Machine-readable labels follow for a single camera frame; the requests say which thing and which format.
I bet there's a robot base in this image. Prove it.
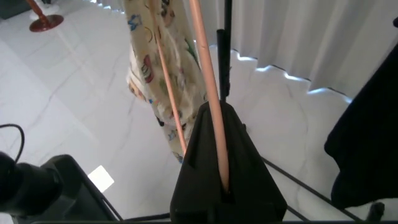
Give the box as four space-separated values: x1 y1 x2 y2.
40 154 125 222

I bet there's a white curtain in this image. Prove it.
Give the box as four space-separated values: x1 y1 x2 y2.
93 0 398 99

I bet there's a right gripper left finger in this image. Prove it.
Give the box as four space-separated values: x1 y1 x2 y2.
170 101 229 222

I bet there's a pink clothes hanger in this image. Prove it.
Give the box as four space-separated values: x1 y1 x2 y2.
149 0 231 192

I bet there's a brown round-footed stand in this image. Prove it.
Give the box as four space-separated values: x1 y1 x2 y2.
25 0 65 33

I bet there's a black clothes rack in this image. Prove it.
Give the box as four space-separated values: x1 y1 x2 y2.
216 0 398 222

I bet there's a black cable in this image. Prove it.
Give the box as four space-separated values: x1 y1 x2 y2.
0 123 25 164

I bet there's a cream printed garment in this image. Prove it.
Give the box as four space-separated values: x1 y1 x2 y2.
123 0 208 164

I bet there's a black short-sleeved shirt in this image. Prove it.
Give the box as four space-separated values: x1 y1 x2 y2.
324 43 398 209

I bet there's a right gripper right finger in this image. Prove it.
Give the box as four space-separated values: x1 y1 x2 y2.
217 101 287 222

